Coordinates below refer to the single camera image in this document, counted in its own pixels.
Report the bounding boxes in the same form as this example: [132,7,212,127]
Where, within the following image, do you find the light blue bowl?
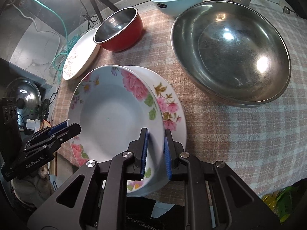
[151,0,204,17]

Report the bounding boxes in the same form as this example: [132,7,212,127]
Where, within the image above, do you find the red enamel pot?
[93,7,144,52]

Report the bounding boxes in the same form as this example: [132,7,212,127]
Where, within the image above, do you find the steel pot lid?
[5,78,43,131]

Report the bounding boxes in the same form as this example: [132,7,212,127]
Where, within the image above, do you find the yellow green packet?
[261,184,303,218]

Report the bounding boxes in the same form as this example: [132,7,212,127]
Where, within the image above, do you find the large steel bowl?
[170,0,292,108]

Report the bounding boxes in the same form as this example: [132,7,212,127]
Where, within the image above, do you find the deep pink floral plate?
[67,65,166,198]

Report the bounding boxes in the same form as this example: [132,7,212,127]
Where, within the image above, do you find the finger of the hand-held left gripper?
[29,121,68,145]
[23,123,81,153]

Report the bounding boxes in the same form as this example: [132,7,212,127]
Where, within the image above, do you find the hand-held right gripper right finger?
[164,129,281,230]

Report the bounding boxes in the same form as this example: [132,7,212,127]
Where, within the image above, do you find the pink plaid tablecloth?
[51,0,307,206]

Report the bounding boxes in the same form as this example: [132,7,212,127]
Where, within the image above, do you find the white cable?
[11,3,61,53]

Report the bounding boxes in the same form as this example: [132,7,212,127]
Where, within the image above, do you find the black tripod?
[82,0,119,23]

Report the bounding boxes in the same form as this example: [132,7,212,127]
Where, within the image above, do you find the black cable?
[74,0,99,29]

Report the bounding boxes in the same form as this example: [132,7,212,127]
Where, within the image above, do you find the white leaf print plate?
[62,28,101,81]

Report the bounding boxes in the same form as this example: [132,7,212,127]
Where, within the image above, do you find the small white box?
[26,119,40,131]

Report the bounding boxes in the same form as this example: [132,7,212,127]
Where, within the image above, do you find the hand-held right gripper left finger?
[27,127,150,230]

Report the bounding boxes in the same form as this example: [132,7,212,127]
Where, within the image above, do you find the green cable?
[20,0,79,82]

